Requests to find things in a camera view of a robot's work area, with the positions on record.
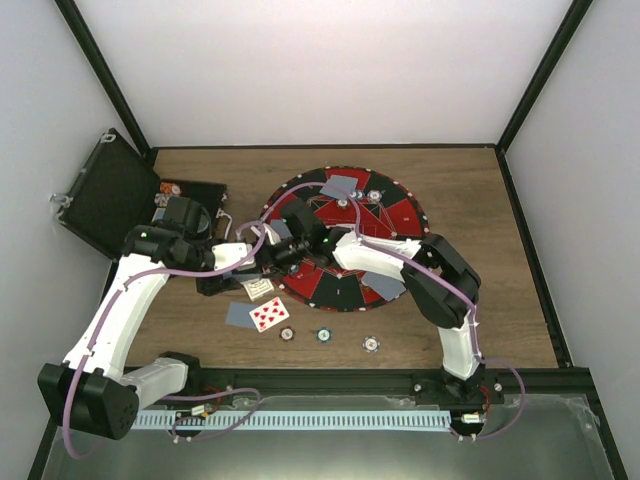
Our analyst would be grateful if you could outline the face-down cards seat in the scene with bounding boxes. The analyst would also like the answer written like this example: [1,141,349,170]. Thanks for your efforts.
[361,272,406,302]
[320,175,358,200]
[270,219,292,240]

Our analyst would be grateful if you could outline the blue patterned card deck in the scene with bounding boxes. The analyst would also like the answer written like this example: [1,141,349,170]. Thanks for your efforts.
[222,264,263,282]

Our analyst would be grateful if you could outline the single face-down blue card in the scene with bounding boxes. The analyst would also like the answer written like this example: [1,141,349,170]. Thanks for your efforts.
[225,302,256,330]

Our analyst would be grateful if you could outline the face-up hearts playing card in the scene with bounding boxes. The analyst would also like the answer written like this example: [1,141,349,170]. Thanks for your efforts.
[249,297,290,333]

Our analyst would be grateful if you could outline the brown poker chip stack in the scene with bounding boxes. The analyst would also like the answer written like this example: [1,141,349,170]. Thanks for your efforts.
[280,327,295,342]

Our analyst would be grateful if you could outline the teal poker chip stack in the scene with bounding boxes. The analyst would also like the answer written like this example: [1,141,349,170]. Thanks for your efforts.
[316,328,333,344]

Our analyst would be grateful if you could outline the face-down cards top seat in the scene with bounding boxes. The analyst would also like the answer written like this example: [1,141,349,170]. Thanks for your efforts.
[320,175,358,200]

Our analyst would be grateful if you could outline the blue white poker chip stack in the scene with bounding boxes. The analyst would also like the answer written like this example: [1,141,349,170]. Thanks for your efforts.
[362,336,380,353]

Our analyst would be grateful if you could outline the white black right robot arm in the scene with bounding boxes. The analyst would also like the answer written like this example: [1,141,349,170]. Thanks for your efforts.
[256,197,484,403]

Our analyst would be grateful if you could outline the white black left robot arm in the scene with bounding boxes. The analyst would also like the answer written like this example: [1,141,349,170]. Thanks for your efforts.
[37,197,262,446]

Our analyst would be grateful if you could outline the white playing card box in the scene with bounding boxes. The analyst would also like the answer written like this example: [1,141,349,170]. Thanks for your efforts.
[243,279,274,301]

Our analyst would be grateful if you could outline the grey striped chips in case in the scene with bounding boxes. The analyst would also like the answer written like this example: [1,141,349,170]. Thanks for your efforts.
[154,194,172,207]

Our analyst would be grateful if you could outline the orange chip stack in case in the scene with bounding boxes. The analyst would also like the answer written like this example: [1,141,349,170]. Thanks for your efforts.
[159,182,182,196]

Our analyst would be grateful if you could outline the round red black poker mat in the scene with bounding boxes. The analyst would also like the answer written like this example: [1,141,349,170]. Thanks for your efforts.
[262,166,429,312]

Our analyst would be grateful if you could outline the black poker chip case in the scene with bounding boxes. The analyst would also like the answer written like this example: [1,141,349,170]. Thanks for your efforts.
[50,128,227,260]

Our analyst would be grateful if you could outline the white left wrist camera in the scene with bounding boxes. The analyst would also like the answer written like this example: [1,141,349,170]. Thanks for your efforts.
[211,242,256,271]

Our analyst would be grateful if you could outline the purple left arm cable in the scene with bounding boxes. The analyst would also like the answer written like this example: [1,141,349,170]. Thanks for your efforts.
[62,221,266,459]

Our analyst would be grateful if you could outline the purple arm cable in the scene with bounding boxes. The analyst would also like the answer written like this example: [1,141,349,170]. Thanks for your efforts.
[257,181,527,443]
[62,221,266,459]

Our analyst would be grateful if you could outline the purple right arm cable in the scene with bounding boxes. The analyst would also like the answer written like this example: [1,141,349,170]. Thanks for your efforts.
[257,181,527,443]

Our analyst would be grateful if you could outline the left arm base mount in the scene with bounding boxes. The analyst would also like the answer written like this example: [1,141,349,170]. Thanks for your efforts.
[157,382,234,406]

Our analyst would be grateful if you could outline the black aluminium frame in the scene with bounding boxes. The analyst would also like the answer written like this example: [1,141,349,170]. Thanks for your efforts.
[56,1,627,479]

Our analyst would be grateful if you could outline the light blue slotted cable duct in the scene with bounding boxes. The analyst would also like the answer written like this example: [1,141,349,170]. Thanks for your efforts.
[132,410,451,432]

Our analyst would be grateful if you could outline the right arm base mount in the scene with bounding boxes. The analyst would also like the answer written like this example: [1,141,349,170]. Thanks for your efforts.
[411,377,504,408]

